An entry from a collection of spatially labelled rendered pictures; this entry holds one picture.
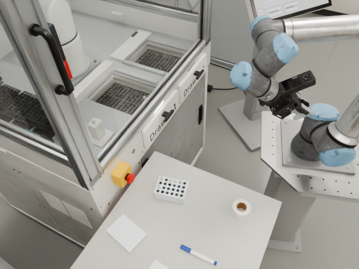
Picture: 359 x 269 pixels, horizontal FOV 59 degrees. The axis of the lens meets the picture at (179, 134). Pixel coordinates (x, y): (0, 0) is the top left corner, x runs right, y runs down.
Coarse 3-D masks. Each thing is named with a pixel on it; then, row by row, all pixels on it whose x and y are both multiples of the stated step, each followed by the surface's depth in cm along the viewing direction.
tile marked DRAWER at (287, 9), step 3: (288, 3) 176; (291, 3) 176; (294, 3) 177; (297, 3) 177; (285, 6) 175; (288, 6) 176; (291, 6) 176; (294, 6) 177; (297, 6) 177; (285, 9) 175; (288, 9) 176; (291, 9) 176; (294, 9) 177; (297, 9) 178; (285, 12) 176
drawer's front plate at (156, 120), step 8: (176, 96) 145; (168, 104) 140; (176, 104) 149; (160, 112) 135; (152, 120) 132; (160, 120) 138; (168, 120) 146; (144, 128) 129; (152, 128) 133; (144, 136) 130; (152, 136) 136; (144, 144) 135
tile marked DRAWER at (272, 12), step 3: (276, 6) 174; (279, 6) 174; (267, 9) 172; (270, 9) 173; (273, 9) 173; (276, 9) 174; (279, 9) 174; (270, 12) 173; (273, 12) 173; (276, 12) 174; (279, 12) 174; (282, 12) 175; (270, 15) 173; (273, 15) 173
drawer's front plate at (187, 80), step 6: (204, 54) 162; (198, 60) 159; (204, 60) 163; (198, 66) 158; (192, 72) 153; (204, 72) 169; (186, 78) 150; (192, 78) 156; (180, 84) 147; (186, 84) 152; (192, 84) 159; (180, 90) 148; (180, 96) 151; (186, 96) 157; (180, 102) 154
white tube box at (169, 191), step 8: (160, 176) 129; (160, 184) 127; (168, 184) 127; (176, 184) 126; (184, 184) 128; (160, 192) 124; (168, 192) 125; (176, 192) 124; (184, 192) 124; (168, 200) 126; (176, 200) 124; (184, 200) 124
